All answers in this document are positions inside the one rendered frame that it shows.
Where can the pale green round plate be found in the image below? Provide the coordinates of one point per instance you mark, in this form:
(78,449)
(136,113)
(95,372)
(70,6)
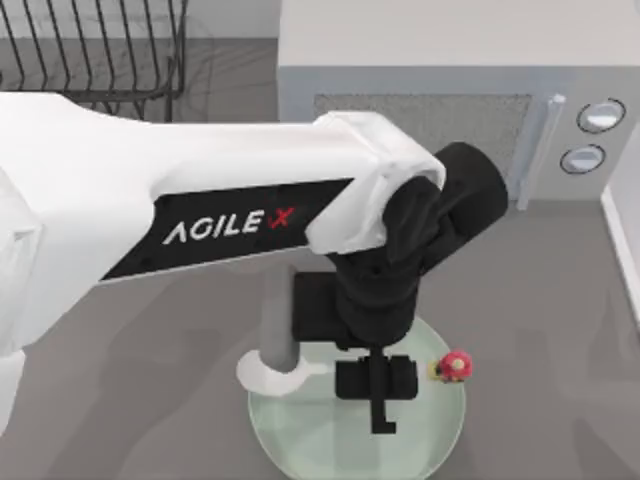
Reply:
(350,445)

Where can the small red toy figure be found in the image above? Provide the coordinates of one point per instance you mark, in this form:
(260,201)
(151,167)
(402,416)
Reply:
(454,366)

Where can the microwave door with grey window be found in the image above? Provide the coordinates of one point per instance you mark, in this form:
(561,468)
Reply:
(425,120)

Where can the pale microwave oven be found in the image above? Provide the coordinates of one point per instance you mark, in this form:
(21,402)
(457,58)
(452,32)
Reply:
(450,40)

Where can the round microwave knob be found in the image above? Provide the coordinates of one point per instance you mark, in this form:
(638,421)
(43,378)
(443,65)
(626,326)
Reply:
(600,115)
(582,159)

